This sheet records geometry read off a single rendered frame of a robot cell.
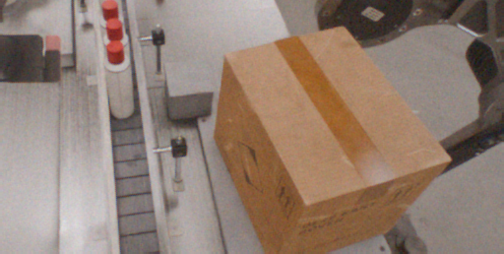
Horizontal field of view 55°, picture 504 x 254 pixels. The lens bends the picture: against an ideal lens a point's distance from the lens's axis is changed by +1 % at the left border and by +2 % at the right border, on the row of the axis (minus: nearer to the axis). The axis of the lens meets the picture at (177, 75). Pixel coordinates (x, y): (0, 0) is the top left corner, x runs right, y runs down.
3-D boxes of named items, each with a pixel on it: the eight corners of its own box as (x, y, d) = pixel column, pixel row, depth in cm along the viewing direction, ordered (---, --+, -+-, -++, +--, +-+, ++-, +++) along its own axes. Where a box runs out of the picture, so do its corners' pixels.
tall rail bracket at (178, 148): (149, 176, 99) (147, 133, 86) (183, 171, 99) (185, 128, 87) (151, 190, 97) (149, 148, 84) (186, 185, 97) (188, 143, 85)
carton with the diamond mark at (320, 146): (213, 136, 103) (223, 52, 82) (309, 110, 108) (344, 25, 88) (273, 272, 85) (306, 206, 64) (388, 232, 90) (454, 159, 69)
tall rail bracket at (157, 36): (135, 70, 118) (131, 22, 105) (163, 67, 119) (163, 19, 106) (136, 80, 116) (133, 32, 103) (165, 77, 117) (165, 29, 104)
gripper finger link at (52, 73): (26, 40, 74) (4, 33, 65) (71, 39, 74) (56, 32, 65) (26, 83, 74) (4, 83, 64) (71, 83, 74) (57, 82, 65)
